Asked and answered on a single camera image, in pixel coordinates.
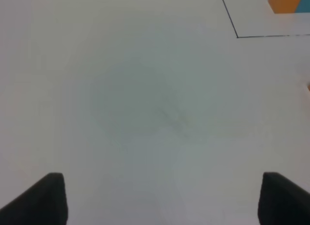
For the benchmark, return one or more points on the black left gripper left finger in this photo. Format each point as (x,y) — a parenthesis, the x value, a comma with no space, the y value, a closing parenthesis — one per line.
(44,203)

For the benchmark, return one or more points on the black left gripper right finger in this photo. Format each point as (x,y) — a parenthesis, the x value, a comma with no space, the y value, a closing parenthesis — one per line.
(282,202)

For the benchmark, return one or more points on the template orange block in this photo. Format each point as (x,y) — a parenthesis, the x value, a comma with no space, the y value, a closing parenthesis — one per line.
(284,6)

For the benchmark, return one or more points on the template blue block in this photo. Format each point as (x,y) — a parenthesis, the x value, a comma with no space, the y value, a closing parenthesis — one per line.
(303,7)

